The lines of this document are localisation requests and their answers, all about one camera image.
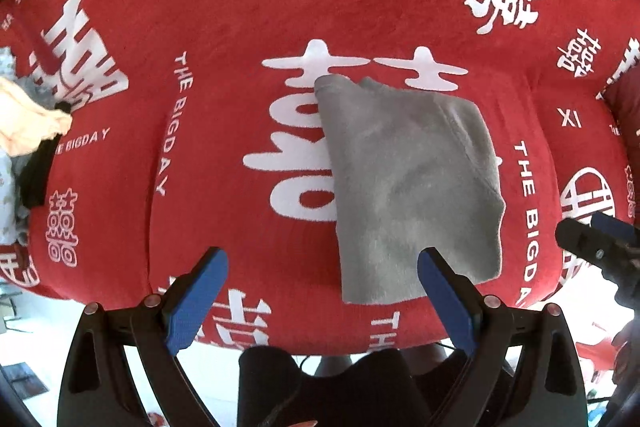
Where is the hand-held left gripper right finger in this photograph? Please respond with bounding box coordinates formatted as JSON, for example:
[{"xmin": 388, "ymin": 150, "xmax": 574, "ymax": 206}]
[{"xmin": 418, "ymin": 247, "xmax": 589, "ymax": 427}]

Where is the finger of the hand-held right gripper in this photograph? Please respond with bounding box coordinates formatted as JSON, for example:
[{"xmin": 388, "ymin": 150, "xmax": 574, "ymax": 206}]
[
  {"xmin": 590, "ymin": 211, "xmax": 640, "ymax": 254},
  {"xmin": 555, "ymin": 218, "xmax": 610, "ymax": 266}
]

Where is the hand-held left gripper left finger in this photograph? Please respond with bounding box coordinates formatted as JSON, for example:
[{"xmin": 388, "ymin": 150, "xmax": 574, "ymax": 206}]
[{"xmin": 57, "ymin": 247, "xmax": 231, "ymax": 427}]

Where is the grey sweater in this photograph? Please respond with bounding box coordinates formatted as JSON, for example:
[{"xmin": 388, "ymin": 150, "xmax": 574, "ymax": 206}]
[{"xmin": 314, "ymin": 74, "xmax": 507, "ymax": 306}]

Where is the black cloth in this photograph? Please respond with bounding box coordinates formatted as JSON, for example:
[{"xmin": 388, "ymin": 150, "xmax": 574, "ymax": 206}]
[{"xmin": 19, "ymin": 101, "xmax": 72, "ymax": 209}]

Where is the white patterned cloth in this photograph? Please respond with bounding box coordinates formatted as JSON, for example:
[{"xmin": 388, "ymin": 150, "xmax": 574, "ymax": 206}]
[{"xmin": 0, "ymin": 47, "xmax": 33, "ymax": 248}]

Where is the peach cloth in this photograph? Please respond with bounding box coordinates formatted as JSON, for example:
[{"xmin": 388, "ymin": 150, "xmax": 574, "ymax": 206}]
[{"xmin": 0, "ymin": 76, "xmax": 74, "ymax": 158}]

